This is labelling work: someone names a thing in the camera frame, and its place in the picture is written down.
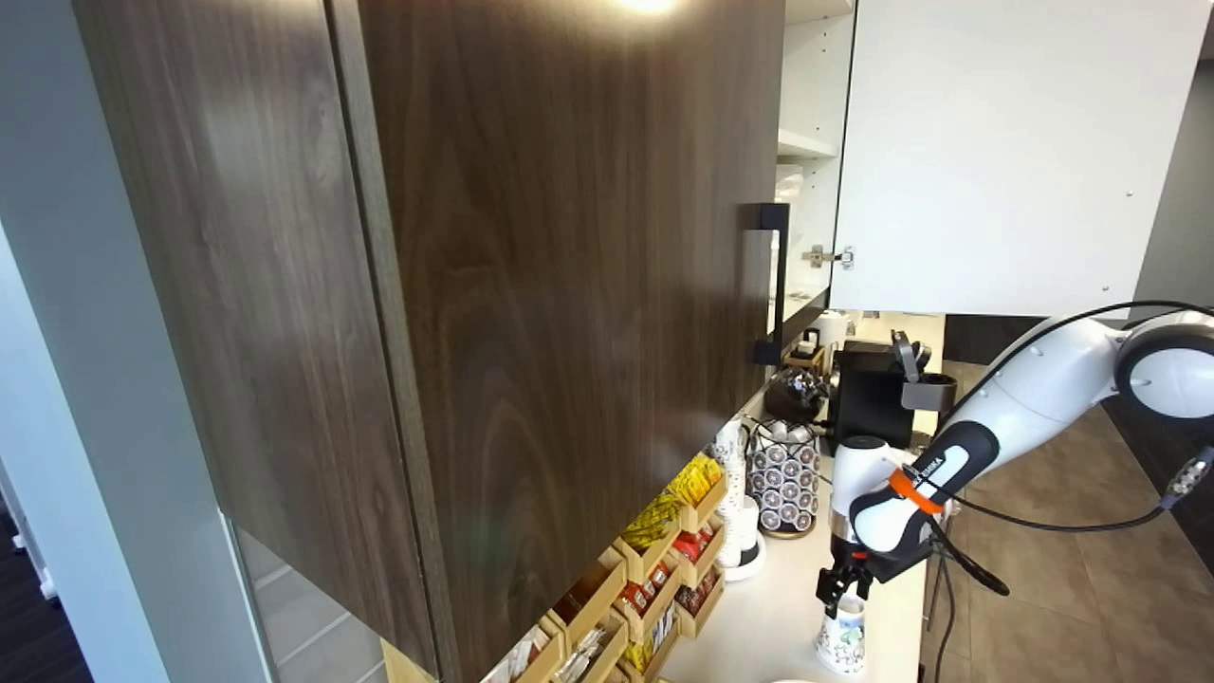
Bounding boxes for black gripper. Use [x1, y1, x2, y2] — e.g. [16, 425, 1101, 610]
[812, 533, 882, 623]

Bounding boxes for small clear bottle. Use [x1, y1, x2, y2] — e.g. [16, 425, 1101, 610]
[821, 586, 872, 665]

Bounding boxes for stack of white lids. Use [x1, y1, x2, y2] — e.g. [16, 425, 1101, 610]
[732, 494, 767, 565]

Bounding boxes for patterned black white cup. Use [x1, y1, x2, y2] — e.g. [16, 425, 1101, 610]
[740, 413, 829, 543]

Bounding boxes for tiered wooden condiment organizer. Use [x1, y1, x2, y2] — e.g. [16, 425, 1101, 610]
[487, 449, 732, 683]

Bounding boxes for black coffee machine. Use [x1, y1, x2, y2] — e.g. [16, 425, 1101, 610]
[829, 331, 962, 452]

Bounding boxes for black round pot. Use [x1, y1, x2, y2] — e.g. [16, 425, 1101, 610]
[764, 364, 831, 433]

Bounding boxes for small white container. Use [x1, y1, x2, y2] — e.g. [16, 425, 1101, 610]
[812, 309, 855, 356]

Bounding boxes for white cabinet door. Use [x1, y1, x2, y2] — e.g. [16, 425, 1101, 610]
[829, 0, 1214, 317]

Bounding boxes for white open cupboard shelves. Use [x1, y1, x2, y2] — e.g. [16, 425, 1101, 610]
[772, 0, 866, 325]

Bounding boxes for plain dark wood cabinet door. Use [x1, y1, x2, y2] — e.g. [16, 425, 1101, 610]
[69, 0, 442, 675]

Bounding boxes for black counter cable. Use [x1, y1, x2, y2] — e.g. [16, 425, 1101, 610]
[924, 554, 964, 683]

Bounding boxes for orange cable strap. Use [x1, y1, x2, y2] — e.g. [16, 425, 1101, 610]
[883, 465, 948, 523]

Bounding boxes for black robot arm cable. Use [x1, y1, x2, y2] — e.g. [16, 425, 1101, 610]
[925, 297, 1214, 599]

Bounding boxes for black cabinet door handle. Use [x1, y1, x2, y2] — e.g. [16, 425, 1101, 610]
[737, 199, 799, 369]

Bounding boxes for dark wood door with handle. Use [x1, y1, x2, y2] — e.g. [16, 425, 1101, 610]
[358, 0, 788, 683]

